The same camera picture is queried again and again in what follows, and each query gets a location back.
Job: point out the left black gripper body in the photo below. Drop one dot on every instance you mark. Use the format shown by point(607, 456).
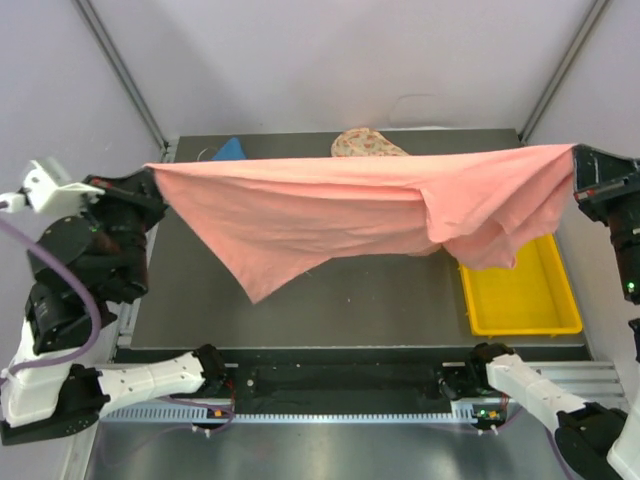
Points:
point(124, 214)

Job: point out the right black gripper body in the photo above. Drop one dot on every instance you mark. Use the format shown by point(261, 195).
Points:
point(620, 212)

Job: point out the pink t shirt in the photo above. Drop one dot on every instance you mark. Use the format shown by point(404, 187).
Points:
point(271, 220)

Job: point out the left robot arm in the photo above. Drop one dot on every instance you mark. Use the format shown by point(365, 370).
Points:
point(93, 255)

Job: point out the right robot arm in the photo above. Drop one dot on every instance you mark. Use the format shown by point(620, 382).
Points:
point(595, 441)

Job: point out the blue cloth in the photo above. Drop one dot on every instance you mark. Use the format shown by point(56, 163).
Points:
point(232, 150)

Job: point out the yellow plastic tray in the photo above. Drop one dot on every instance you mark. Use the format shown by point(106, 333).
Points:
point(534, 298)

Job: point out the floral patterned cloth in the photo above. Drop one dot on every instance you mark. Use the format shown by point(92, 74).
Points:
point(363, 142)

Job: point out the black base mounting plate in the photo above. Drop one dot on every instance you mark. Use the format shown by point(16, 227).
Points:
point(348, 381)

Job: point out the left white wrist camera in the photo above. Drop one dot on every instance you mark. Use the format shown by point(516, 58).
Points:
point(48, 189)

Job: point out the slotted cable duct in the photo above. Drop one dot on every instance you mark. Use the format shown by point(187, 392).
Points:
point(167, 413)

